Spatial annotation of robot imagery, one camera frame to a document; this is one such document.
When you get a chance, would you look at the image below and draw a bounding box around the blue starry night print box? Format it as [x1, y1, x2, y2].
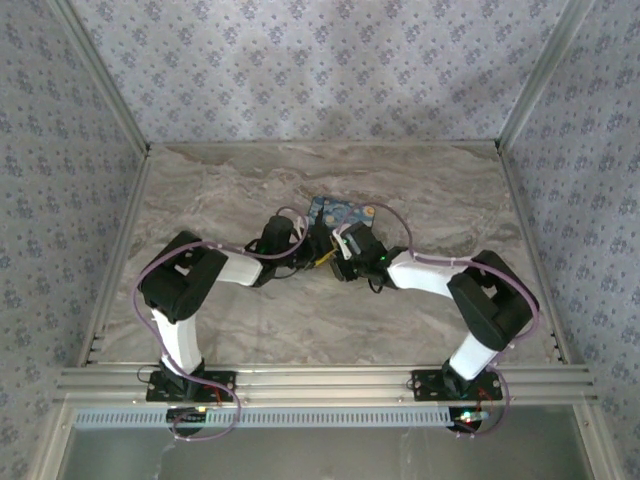
[306, 194, 378, 241]

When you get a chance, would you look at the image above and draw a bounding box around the small black circuit board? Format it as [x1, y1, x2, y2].
[448, 407, 492, 433]
[166, 406, 212, 427]

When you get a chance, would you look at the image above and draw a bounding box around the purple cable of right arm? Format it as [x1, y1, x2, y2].
[332, 202, 543, 439]

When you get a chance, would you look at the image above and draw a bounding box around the aluminium front rail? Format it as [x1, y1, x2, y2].
[54, 363, 599, 406]

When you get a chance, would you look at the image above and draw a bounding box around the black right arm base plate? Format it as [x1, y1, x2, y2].
[410, 369, 503, 403]

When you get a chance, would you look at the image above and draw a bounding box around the grey slotted cable duct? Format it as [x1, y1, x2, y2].
[72, 406, 452, 430]

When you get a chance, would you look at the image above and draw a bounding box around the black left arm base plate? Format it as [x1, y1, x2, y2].
[145, 370, 238, 403]

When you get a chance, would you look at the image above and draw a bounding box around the aluminium side rail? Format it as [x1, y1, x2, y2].
[74, 152, 154, 369]
[497, 149, 574, 365]

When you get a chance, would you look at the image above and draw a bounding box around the aluminium corner post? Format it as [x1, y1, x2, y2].
[52, 0, 152, 157]
[493, 0, 597, 152]

